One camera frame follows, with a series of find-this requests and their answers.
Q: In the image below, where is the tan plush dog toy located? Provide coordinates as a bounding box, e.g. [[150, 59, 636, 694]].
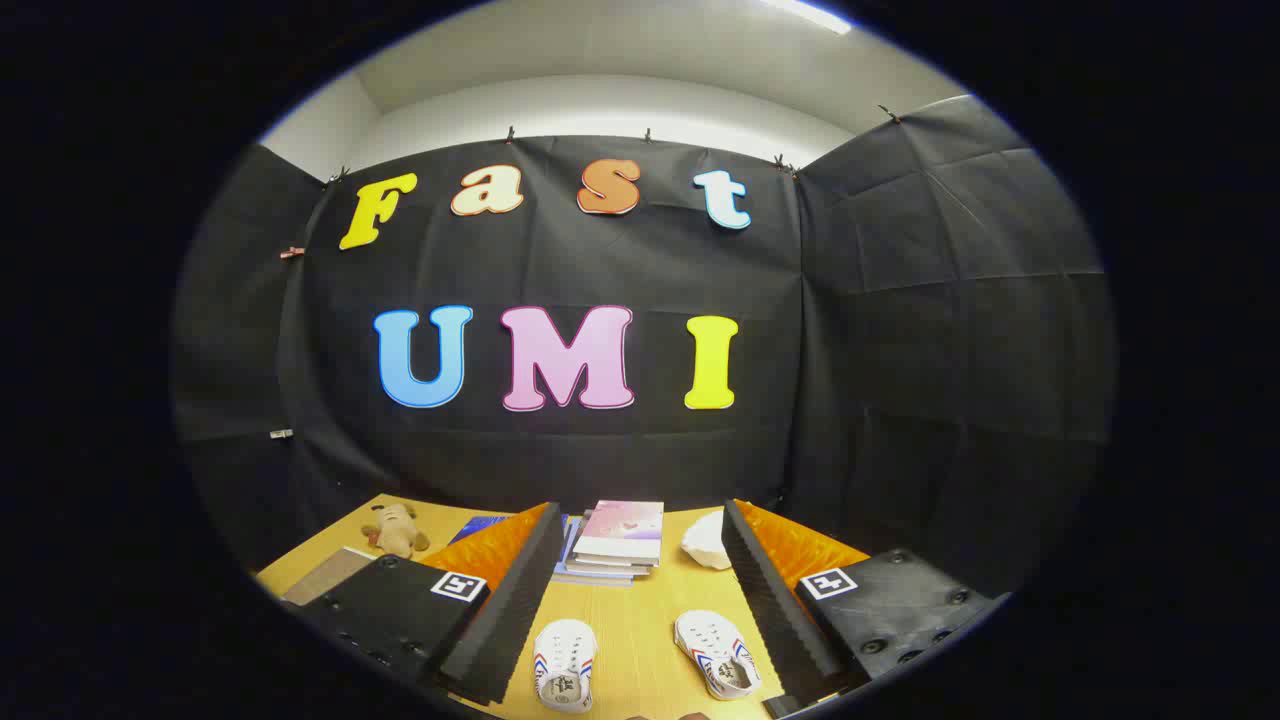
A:
[[362, 503, 431, 559]]

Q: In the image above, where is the brown fabric storage box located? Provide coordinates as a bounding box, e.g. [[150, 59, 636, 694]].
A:
[[283, 546, 379, 607]]

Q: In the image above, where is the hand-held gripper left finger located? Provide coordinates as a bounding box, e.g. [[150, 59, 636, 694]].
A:
[[290, 502, 567, 707]]

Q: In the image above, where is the white canvas shoe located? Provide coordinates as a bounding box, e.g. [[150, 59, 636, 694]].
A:
[[674, 610, 763, 701], [533, 619, 599, 713]]

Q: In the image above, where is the dark blue book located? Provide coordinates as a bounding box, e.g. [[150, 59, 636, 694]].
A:
[[448, 514, 516, 546]]

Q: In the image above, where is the white plush toy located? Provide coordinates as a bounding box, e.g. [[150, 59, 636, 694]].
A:
[[681, 510, 736, 571]]

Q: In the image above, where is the light blue cover book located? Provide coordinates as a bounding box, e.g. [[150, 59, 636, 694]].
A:
[[552, 515, 651, 587]]

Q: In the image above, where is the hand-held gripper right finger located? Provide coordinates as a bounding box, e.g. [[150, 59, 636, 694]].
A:
[[720, 498, 1006, 717]]

